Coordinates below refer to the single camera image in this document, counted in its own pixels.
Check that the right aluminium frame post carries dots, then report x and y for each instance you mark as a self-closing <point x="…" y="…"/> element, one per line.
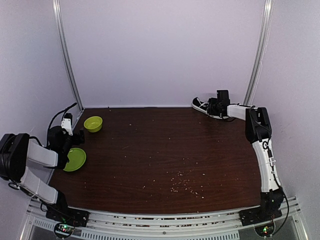
<point x="260" y="51"/>

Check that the aluminium frame post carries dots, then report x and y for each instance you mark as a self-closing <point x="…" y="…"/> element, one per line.
<point x="65" y="53"/>
<point x="260" y="51"/>

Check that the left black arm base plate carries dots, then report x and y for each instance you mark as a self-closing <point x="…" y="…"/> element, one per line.
<point x="75" y="217"/>

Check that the round led controller board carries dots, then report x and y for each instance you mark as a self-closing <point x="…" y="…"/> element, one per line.
<point x="62" y="230"/>
<point x="265" y="230"/>

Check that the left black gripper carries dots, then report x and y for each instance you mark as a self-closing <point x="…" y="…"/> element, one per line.
<point x="77" y="141"/>

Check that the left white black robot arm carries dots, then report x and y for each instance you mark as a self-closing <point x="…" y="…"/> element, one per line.
<point x="17" y="150"/>

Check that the left round led controller board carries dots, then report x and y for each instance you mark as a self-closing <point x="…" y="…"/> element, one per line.
<point x="62" y="230"/>

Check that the black white canvas sneaker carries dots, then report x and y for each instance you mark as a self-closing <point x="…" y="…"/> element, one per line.
<point x="202" y="107"/>

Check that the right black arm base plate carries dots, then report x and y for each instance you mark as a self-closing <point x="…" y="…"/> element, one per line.
<point x="254" y="216"/>

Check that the aluminium front rail frame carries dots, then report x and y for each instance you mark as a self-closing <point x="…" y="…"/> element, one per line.
<point x="217" y="225"/>

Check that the green plastic plate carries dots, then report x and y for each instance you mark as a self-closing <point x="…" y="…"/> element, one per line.
<point x="77" y="158"/>

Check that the green plastic bowl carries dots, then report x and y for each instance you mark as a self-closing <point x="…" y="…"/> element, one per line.
<point x="93" y="124"/>

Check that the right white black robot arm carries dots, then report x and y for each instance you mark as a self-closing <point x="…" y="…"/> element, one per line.
<point x="258" y="132"/>

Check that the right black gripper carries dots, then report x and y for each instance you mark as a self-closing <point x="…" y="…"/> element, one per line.
<point x="211" y="100"/>

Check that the left aluminium frame post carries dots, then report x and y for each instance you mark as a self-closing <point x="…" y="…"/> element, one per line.
<point x="65" y="53"/>

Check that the right round led controller board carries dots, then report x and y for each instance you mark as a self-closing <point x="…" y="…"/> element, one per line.
<point x="265" y="230"/>

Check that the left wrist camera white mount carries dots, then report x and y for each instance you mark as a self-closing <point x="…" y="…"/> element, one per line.
<point x="66" y="123"/>

